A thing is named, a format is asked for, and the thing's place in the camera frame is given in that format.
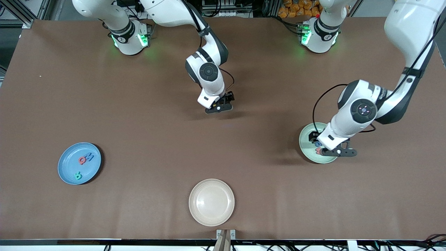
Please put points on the large blue foam letter W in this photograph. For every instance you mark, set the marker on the large blue foam letter W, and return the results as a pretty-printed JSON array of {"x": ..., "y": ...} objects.
[{"x": 90, "y": 157}]

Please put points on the red foam letter Q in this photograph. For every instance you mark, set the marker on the red foam letter Q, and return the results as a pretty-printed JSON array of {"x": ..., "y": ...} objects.
[{"x": 82, "y": 160}]

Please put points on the teal foam letter R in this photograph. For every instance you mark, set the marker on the teal foam letter R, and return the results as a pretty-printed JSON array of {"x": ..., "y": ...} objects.
[{"x": 78, "y": 176}]

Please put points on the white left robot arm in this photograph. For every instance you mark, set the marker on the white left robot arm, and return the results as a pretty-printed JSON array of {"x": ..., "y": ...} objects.
[{"x": 407, "y": 28}]

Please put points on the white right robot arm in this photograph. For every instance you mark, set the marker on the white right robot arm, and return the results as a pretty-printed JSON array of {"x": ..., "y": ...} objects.
[{"x": 209, "y": 76}]

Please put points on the green plate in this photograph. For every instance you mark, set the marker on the green plate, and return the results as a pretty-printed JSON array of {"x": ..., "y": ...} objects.
[{"x": 306, "y": 150}]

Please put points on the beige plate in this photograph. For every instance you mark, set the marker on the beige plate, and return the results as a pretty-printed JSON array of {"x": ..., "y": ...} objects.
[{"x": 212, "y": 202}]

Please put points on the blue plate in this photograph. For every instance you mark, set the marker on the blue plate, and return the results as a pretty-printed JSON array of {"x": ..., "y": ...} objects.
[{"x": 79, "y": 169}]

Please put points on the grey electronics rack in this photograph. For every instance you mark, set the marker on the grey electronics rack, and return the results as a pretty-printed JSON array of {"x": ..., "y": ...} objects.
[{"x": 226, "y": 7}]

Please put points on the pile of orange items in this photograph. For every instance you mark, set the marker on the pile of orange items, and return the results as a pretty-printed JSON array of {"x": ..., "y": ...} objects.
[{"x": 296, "y": 8}]

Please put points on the white power strip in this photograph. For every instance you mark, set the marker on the white power strip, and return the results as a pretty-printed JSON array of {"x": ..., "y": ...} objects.
[{"x": 155, "y": 8}]

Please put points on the aluminium camera mast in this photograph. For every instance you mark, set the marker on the aluminium camera mast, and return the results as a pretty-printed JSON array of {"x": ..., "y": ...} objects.
[{"x": 224, "y": 235}]

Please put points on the black table edge rail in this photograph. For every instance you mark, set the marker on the black table edge rail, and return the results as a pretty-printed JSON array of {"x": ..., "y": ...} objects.
[{"x": 104, "y": 242}]

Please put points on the aluminium frame profile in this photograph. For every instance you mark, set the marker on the aluminium frame profile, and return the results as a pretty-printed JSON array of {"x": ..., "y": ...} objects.
[{"x": 21, "y": 14}]

